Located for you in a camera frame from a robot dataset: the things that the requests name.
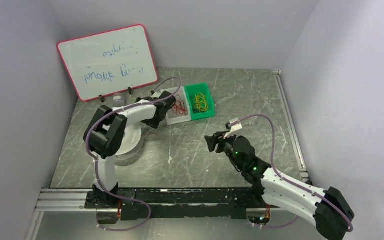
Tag white filament spool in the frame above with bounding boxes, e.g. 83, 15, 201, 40
115, 123, 144, 162

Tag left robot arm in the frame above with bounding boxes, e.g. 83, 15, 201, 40
83, 91, 176, 207

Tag white plastic bin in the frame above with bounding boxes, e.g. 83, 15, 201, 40
165, 87, 192, 125

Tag green plastic bin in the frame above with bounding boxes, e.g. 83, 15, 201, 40
184, 82, 216, 121

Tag clear jar of clips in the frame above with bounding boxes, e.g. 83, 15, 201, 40
113, 95, 126, 108

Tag red framed whiteboard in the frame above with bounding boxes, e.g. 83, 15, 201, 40
56, 24, 159, 102

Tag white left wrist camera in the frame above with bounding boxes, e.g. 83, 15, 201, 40
151, 90, 171, 100

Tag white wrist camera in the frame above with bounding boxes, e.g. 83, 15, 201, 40
223, 118, 243, 139
151, 90, 171, 100

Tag red wires in bin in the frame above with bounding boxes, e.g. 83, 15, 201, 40
172, 95, 188, 117

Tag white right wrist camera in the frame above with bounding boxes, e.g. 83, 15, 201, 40
223, 118, 243, 139

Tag yellow wires in bin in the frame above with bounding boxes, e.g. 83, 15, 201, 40
192, 92, 209, 113

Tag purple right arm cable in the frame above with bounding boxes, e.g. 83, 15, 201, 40
231, 114, 355, 233

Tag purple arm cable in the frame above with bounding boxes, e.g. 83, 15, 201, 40
231, 114, 355, 233
85, 77, 184, 203

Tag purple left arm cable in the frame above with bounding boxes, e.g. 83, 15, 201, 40
85, 77, 184, 203

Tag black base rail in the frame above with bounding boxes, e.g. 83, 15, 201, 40
84, 187, 267, 223

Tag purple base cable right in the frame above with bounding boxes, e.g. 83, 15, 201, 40
252, 215, 301, 230

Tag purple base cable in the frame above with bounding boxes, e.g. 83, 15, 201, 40
252, 215, 301, 230
95, 197, 152, 232

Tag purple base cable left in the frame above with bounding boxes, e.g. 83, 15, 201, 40
95, 197, 152, 232

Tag aluminium front rail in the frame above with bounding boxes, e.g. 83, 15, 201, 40
24, 187, 335, 240

